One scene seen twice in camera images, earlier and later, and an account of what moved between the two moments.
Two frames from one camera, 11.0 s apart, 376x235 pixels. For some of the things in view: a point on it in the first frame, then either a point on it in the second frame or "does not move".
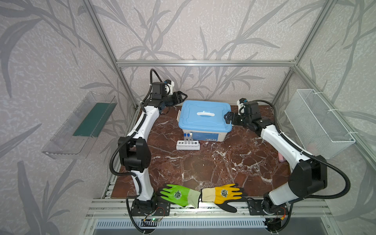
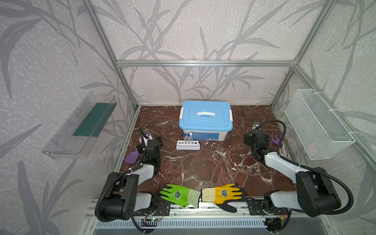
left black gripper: [176, 98] to [140, 150]
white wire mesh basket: [317, 129] does not move
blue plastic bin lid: [204, 116] does not move
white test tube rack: [188, 145] does not move
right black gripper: [232, 118] to [269, 141]
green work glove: [180, 195] does not move
